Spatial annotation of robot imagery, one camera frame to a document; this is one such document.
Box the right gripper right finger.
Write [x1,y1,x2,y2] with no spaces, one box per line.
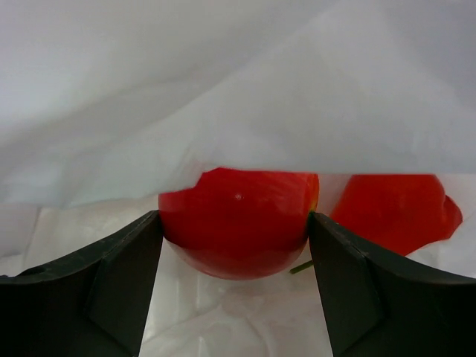
[307,213,475,356]

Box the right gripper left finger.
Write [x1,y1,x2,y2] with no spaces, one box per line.
[1,211,163,356]

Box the red fake apple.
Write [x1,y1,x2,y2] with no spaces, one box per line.
[158,168,319,280]

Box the white plastic bag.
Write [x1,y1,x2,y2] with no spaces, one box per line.
[0,0,476,357]

